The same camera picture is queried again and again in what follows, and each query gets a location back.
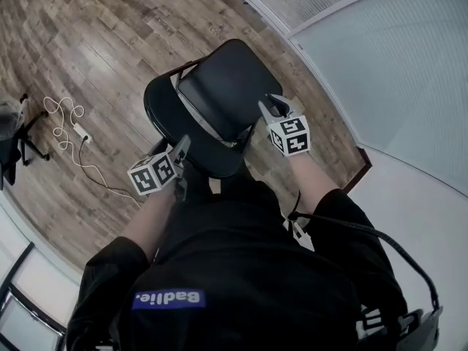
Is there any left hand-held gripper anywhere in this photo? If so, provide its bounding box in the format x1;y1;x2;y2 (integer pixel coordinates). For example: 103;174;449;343
127;134;192;201

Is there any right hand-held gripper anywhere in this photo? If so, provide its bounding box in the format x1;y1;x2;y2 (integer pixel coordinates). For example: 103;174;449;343
257;93;312;159

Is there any black folding chair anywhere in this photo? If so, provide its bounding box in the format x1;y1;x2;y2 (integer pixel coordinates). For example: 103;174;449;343
143;37;284;181

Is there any person's left forearm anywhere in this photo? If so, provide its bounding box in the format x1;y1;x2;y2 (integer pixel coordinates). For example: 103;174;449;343
122;186;177;266

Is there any person's right forearm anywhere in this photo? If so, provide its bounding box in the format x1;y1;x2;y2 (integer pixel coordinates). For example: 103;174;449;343
288;151;341;216

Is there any black office chair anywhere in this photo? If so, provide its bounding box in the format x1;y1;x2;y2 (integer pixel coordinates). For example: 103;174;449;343
0;93;51;192

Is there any white printed tag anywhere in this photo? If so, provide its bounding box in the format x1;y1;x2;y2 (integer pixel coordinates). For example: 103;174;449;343
283;217;315;252

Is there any frosted glass panel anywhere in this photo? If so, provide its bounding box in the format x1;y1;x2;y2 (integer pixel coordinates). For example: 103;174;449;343
288;0;468;200

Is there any black shirt with blue label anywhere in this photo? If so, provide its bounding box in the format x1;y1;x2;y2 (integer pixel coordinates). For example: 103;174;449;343
65;179;409;351

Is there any clear plastic wrap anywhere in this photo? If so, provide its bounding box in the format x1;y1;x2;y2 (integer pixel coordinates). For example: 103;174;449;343
0;99;23;142

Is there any chest-mounted device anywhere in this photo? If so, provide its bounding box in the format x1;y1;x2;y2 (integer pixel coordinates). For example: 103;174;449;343
356;305;444;351

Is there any thin black cable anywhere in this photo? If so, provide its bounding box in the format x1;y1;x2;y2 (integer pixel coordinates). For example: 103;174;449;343
78;139;137;199

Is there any white power strip with cable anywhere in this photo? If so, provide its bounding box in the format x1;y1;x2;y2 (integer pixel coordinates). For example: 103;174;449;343
42;96;142;209

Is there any thick black braided cable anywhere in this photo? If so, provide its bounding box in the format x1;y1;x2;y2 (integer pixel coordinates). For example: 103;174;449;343
287;190;442;312

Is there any glass door with black frame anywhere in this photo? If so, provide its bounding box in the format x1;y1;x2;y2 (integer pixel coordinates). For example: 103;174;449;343
0;241;69;351

